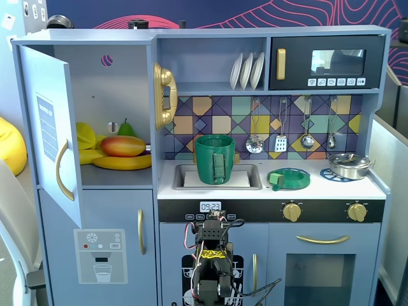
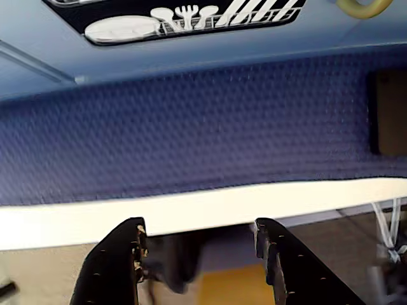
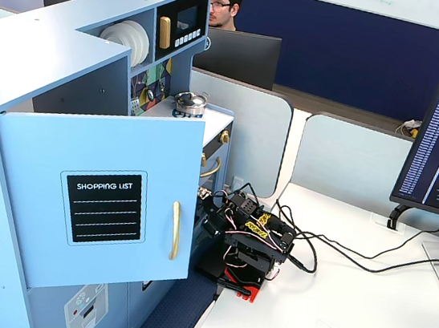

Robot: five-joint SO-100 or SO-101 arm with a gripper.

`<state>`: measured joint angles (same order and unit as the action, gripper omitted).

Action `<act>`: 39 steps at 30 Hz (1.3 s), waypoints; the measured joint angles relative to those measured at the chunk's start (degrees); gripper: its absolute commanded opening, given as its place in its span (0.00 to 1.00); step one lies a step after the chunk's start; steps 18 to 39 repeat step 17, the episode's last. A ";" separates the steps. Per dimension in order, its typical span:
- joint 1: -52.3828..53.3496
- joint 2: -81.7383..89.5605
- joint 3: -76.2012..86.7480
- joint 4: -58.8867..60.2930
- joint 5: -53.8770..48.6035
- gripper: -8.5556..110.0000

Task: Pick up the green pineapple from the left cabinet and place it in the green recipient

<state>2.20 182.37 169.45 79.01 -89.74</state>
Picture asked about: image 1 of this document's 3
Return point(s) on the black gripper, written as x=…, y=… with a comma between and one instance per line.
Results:
x=217, y=216

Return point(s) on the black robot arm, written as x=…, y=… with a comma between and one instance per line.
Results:
x=212, y=229

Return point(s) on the blue shopping list cabinet door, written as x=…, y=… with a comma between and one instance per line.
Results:
x=48, y=134

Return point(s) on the grey toy sink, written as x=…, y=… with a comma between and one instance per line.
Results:
x=255, y=186

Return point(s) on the blue dishwasher door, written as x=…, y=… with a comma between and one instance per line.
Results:
x=172, y=242

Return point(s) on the green printed container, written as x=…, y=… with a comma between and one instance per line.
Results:
x=207, y=159

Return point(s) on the gold toy faucet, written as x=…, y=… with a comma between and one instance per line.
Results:
x=237, y=157

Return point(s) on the blue oven door with window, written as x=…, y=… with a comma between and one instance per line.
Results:
x=277, y=245

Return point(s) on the gold stove knob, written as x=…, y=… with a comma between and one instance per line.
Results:
x=292, y=212
x=357, y=212

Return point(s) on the steel toy skimmer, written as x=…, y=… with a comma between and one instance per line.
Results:
x=254, y=145

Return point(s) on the green printed lid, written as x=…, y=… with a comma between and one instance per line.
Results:
x=293, y=181

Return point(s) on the silver spatula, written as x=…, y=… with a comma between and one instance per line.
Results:
x=280, y=144

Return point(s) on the yellow toy banana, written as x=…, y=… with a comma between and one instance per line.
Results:
x=124, y=163

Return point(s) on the blue fridge door with dispenser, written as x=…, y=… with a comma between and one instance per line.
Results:
x=105, y=207

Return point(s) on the red orange toy mango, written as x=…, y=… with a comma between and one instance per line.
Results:
x=124, y=146

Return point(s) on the blue round trivet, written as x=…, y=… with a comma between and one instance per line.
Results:
x=326, y=175

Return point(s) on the steel toy ladle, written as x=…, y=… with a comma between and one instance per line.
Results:
x=307, y=141

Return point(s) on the green toy pear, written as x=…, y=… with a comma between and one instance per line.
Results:
x=126, y=129

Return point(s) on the gold toy telephone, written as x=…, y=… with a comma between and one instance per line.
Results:
x=164, y=95

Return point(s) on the steel toy spoon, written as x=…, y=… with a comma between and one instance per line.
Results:
x=331, y=141

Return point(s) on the steel toy pot with lid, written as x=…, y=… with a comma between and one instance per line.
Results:
x=349, y=165

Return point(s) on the white toy plate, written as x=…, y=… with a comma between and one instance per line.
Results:
x=246, y=71
x=257, y=70
x=236, y=71

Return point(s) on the yellow toy fruit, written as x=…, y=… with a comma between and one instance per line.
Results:
x=86, y=137

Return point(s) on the blue toy kitchen unit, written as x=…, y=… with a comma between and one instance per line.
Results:
x=111, y=79

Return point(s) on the black toy microwave door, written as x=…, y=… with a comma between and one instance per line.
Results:
x=299, y=63

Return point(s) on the grey desk divider panel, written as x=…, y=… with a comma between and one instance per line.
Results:
x=390, y=165

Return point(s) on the white office chair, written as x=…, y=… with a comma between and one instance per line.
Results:
x=12, y=223

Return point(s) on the black cylinder object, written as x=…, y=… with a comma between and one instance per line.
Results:
x=138, y=24

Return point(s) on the yellow bean bag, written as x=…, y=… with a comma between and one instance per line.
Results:
x=11, y=146

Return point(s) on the small black post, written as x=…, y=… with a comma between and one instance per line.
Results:
x=182, y=25

